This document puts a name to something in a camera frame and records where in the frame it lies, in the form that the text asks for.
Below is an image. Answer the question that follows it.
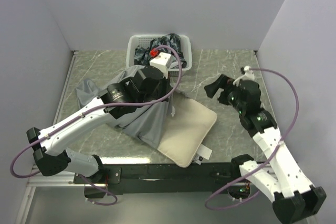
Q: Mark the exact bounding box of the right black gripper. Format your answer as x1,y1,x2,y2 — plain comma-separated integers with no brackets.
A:
204,74,245,114

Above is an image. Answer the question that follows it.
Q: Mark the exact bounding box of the grey pillowcase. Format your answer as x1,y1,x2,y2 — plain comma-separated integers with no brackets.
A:
75,65,173,149

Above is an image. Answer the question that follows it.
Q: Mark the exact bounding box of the cream pillow with bear print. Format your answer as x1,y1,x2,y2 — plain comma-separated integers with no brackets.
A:
157,92,217,168

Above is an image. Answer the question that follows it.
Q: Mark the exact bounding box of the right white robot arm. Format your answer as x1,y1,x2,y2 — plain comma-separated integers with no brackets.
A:
204,74,327,223

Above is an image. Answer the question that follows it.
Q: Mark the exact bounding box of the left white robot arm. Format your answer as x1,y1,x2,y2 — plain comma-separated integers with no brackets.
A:
26,66,172,183

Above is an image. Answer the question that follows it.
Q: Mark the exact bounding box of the dark patterned cloth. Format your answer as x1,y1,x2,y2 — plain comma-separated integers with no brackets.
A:
134,33,187,68

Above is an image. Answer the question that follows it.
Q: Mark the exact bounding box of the white plastic basket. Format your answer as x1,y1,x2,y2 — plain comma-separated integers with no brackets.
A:
126,34,192,75

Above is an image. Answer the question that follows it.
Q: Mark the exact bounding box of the black base beam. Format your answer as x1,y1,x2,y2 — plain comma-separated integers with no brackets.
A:
88,162,240,195

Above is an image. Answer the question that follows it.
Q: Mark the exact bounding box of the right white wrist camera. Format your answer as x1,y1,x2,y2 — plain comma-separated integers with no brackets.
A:
233,66,255,86

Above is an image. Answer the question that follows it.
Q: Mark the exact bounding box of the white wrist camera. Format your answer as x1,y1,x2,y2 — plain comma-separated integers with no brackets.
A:
150,49,173,78
233,66,255,86

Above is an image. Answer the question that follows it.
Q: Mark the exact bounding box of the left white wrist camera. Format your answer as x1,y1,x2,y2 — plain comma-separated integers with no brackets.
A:
150,49,173,78

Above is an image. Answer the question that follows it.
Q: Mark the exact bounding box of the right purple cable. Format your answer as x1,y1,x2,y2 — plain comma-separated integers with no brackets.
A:
204,67,299,211

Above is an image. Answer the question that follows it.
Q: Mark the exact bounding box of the purple cable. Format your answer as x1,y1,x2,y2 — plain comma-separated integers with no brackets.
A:
204,67,299,211
9,45,183,206

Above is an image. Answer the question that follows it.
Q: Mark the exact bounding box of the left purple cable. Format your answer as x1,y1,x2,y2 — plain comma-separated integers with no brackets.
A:
9,45,183,206

